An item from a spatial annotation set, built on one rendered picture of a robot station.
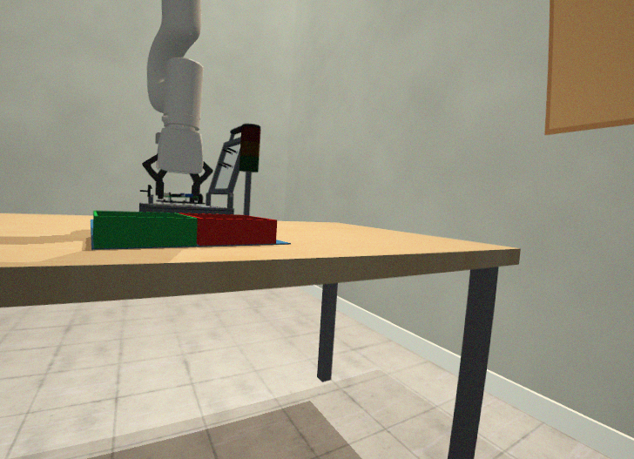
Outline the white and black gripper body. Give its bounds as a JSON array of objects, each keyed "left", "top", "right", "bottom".
[{"left": 156, "top": 126, "right": 203, "bottom": 174}]

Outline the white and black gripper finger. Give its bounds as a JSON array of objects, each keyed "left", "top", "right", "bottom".
[
  {"left": 142, "top": 154, "right": 167, "bottom": 199},
  {"left": 190, "top": 161, "right": 213, "bottom": 201}
]

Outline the green open tray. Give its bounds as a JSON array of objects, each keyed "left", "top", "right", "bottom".
[{"left": 93, "top": 211, "right": 198, "bottom": 248}]

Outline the red bin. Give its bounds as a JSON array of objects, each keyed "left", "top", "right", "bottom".
[{"left": 180, "top": 213, "right": 277, "bottom": 246}]

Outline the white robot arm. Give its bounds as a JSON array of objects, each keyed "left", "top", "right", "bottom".
[{"left": 147, "top": 0, "right": 204, "bottom": 131}]

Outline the green circuit board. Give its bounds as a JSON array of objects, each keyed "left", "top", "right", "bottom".
[{"left": 164, "top": 192, "right": 199, "bottom": 198}]

